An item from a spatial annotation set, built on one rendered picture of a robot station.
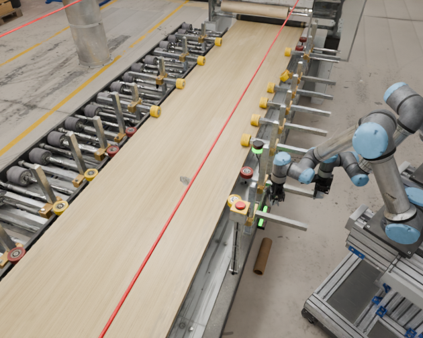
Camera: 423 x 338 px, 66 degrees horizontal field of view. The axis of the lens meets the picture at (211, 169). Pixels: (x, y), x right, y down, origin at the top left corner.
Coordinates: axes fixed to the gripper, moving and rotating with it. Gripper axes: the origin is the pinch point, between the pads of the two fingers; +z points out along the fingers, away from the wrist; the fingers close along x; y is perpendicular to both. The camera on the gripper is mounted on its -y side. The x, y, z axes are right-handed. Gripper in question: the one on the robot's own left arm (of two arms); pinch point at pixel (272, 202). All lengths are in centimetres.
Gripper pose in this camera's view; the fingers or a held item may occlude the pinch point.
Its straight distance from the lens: 180.8
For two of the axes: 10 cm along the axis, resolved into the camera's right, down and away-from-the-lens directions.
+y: 0.0, 6.8, -7.3
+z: 0.0, 7.3, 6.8
